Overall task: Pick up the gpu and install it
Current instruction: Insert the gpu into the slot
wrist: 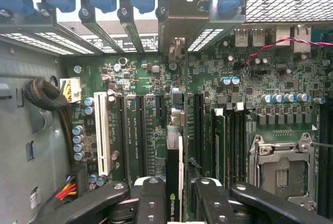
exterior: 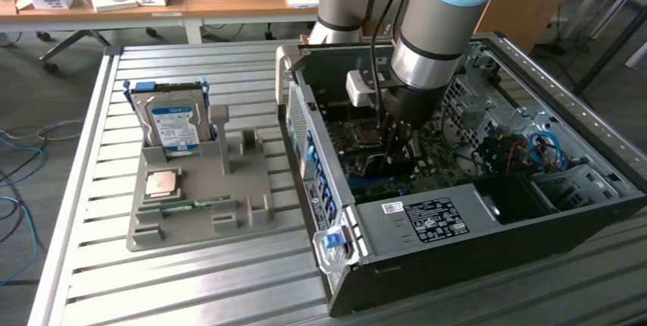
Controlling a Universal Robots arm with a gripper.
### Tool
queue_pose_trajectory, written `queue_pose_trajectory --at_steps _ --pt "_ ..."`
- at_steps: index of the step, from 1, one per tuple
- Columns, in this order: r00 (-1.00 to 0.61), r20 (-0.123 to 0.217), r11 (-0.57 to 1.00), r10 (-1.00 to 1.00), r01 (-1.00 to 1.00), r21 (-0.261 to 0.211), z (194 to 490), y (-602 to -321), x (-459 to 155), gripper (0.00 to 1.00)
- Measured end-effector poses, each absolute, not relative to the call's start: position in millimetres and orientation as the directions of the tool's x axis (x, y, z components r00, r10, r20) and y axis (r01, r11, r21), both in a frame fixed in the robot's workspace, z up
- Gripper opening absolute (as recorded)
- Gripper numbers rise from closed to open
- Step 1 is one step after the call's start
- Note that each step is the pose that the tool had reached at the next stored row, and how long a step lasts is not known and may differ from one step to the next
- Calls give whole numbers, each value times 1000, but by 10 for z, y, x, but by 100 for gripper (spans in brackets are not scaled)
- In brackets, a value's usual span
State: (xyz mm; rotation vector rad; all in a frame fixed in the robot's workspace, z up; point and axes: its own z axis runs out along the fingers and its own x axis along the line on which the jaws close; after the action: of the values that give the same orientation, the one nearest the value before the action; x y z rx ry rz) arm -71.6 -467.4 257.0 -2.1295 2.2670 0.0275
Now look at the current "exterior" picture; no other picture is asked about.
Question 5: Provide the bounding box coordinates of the silver disk bay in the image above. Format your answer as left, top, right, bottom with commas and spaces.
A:
530, 162, 622, 212

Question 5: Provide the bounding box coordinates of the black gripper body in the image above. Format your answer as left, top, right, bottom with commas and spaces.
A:
382, 85, 449, 132

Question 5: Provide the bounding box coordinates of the hard disk with blue caddy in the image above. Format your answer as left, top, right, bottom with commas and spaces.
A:
123, 77, 219, 159

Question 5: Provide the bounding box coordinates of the black plastic shroud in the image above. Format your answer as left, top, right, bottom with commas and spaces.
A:
474, 173, 561, 227

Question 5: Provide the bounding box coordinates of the red wire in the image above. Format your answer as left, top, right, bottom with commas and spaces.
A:
509, 139, 538, 171

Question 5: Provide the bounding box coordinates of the open black PC case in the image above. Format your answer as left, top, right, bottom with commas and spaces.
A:
275, 32, 647, 318

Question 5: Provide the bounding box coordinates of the blue case latch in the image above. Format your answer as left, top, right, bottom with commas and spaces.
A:
322, 228, 351, 252

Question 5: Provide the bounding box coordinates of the blue network cable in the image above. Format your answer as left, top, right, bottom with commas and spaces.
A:
0, 128, 51, 288

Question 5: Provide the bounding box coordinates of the wooden office desk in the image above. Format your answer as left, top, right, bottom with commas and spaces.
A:
0, 0, 203, 74
184, 0, 406, 45

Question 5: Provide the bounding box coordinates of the white loose cable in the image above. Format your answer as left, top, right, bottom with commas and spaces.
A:
0, 118, 86, 144

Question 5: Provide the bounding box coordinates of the green RAM stick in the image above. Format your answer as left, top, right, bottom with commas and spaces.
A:
138, 195, 236, 214

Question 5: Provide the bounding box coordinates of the black camera cable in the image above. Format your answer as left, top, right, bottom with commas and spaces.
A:
367, 0, 406, 117

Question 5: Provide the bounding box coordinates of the blue expansion slot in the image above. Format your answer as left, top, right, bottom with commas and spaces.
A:
349, 175, 403, 187

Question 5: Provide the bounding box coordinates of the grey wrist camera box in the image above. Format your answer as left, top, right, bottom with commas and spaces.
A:
345, 71, 391, 108

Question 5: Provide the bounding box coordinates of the white table leg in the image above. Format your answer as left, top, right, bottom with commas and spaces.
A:
625, 36, 647, 70

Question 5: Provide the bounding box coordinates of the green motherboard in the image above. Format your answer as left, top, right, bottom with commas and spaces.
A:
323, 96, 485, 205

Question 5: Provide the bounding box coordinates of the CPU socket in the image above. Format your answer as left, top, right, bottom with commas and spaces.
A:
342, 118, 386, 148

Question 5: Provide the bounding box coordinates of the grey power supply unit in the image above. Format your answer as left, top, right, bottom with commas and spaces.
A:
353, 183, 503, 258

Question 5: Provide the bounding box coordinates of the CPU chip metal lid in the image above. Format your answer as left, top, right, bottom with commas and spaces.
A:
144, 171, 179, 201

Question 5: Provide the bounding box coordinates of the blue wire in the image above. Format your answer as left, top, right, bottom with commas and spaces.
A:
527, 130, 569, 172

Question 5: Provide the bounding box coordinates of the grey plastic parts rack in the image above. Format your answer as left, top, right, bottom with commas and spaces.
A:
126, 104, 278, 253

